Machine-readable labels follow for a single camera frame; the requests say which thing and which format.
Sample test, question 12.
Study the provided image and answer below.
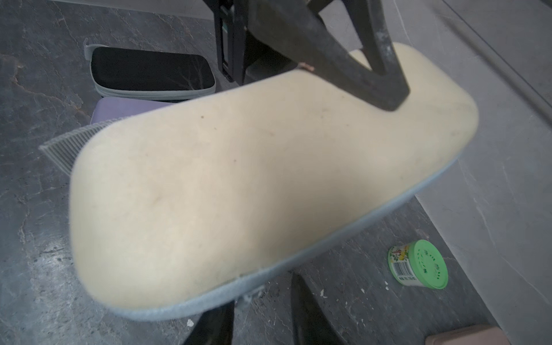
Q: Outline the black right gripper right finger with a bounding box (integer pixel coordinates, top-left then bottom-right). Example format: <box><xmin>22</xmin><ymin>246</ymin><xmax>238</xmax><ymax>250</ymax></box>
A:
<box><xmin>290</xmin><ymin>273</ymin><xmax>344</xmax><ymax>345</ymax></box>

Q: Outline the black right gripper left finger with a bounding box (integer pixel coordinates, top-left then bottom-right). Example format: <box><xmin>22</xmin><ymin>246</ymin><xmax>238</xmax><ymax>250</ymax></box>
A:
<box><xmin>183</xmin><ymin>301</ymin><xmax>235</xmax><ymax>345</ymax></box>

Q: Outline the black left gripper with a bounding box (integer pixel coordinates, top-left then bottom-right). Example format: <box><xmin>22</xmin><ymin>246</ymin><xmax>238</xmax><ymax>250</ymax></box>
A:
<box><xmin>204</xmin><ymin>0</ymin><xmax>410</xmax><ymax>112</ymax></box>

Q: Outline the black zippered umbrella sleeve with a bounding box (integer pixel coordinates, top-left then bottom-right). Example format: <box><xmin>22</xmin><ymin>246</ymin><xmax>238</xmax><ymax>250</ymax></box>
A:
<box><xmin>83</xmin><ymin>42</ymin><xmax>216</xmax><ymax>102</ymax></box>

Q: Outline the green lidded jar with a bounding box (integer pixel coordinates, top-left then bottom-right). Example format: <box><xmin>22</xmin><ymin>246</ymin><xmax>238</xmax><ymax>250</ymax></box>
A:
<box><xmin>387</xmin><ymin>239</ymin><xmax>449</xmax><ymax>290</ymax></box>

